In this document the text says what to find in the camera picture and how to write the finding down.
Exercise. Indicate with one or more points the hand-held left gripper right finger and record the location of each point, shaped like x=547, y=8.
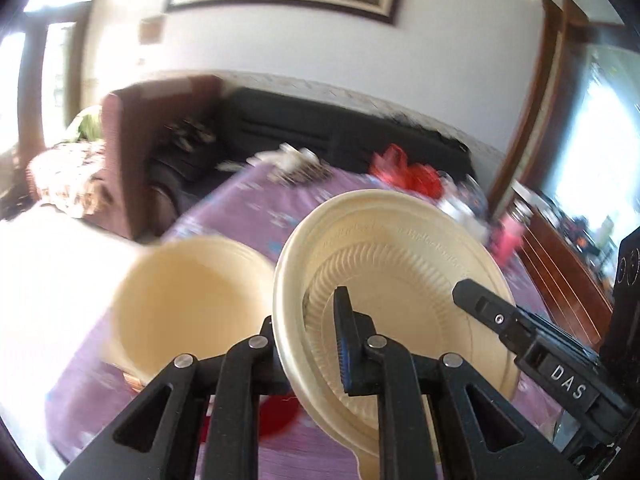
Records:
x=342, y=360

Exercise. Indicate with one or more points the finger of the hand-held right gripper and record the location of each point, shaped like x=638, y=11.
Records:
x=490, y=312

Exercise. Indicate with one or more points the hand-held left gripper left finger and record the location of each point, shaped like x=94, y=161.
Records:
x=270, y=370

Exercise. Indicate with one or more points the cream ribbed plastic bowl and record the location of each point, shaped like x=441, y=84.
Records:
x=415, y=280
x=185, y=300

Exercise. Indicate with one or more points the plain red glass plate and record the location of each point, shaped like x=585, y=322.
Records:
x=275, y=415

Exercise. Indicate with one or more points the pink bottle with knitted sleeve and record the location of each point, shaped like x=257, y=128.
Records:
x=510, y=240

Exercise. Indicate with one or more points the wooden cabinet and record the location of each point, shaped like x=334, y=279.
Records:
x=560, y=270

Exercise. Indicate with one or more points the purple floral tablecloth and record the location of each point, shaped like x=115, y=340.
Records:
x=240, y=210

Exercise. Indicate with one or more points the red plastic bag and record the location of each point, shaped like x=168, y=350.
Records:
x=400, y=170

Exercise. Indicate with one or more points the bright window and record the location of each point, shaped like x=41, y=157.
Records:
x=600, y=135

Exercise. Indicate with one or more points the white cloth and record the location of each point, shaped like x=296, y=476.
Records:
x=285, y=156

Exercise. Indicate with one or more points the black sofa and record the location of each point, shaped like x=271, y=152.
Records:
x=300, y=125

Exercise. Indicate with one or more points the brown printed blanket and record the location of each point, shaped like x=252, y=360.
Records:
x=65, y=175

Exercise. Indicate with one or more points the green cloth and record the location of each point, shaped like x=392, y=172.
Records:
x=89, y=127

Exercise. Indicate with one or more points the wooden glass door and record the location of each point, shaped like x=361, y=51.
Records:
x=35, y=60

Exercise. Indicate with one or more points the wooden door frame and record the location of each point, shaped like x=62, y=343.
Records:
x=550, y=85

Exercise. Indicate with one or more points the small wall plaque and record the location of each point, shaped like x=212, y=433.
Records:
x=151, y=30

